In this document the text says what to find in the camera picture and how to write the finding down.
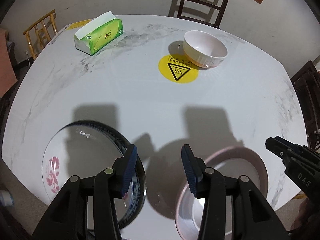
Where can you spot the round yellow warning sticker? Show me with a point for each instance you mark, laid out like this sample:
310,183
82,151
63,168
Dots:
170,72

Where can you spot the yellow table sticker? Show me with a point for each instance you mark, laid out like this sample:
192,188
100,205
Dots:
75,25

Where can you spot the white plate with pink flowers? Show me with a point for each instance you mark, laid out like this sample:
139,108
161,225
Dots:
82,160

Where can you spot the cream bowl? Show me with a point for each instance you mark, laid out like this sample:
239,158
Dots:
205,45

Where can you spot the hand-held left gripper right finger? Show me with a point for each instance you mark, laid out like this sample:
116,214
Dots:
190,172

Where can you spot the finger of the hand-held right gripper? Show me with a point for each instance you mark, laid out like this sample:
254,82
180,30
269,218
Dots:
276,147

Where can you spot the green tissue pack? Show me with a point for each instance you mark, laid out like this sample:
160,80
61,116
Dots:
102,36

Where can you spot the person's right hand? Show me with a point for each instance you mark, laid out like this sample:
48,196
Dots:
307,213

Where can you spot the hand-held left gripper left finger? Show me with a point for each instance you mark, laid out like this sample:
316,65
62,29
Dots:
130,170

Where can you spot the bamboo chair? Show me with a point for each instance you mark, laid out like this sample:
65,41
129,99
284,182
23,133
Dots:
52,22

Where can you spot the pink bowl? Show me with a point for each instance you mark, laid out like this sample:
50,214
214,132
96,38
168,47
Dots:
262,170

